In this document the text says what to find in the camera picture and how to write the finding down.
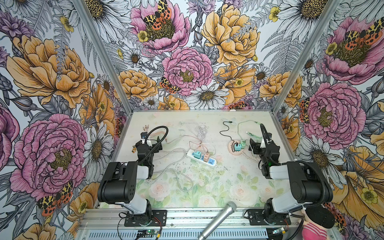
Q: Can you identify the white thin USB cable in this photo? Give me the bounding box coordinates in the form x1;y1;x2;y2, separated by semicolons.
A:
179;121;211;151

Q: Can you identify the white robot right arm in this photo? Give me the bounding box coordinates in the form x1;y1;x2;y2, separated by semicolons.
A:
249;140;333;218

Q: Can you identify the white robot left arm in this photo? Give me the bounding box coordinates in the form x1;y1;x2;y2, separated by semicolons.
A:
98;139;163;216

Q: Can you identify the white blue power strip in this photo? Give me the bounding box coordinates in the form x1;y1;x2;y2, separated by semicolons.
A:
187;149;217;167

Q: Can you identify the pink brown USB charger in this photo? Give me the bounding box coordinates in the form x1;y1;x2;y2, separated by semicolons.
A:
203;153;210;163

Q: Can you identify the black thin USB cable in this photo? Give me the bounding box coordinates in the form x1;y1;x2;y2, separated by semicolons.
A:
219;121;236;145

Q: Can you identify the black corrugated cable conduit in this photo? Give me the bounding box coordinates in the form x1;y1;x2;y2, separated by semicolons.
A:
259;123;331;209

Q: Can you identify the green circuit board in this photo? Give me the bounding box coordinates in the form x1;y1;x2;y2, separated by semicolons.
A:
136;229;159;239

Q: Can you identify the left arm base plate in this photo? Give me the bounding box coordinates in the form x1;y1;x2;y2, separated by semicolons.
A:
124;210;168;227

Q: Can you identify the teal charger with black cable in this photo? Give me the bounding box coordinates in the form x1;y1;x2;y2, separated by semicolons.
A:
234;143;242;152

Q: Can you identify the teal charger with white cable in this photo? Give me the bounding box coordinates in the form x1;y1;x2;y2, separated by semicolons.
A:
192;151;202;159

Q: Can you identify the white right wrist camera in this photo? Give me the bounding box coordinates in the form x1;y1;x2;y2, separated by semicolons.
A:
260;139;271;149

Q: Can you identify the silver microphone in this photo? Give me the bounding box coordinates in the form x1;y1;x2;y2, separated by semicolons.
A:
198;202;237;240

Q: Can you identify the round pink power socket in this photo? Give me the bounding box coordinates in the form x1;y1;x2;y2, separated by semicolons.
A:
228;140;246;156

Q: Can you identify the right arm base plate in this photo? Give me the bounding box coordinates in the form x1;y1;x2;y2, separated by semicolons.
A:
244;209;291;226

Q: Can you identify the pink doll with black hat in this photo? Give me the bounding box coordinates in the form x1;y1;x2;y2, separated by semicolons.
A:
302;207;335;240

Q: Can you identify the white power strip cord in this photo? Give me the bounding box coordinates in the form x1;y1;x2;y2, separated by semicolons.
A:
146;147;194;192

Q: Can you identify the green multi-head USB cable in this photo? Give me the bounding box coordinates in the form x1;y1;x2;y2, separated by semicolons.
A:
237;119;265;143

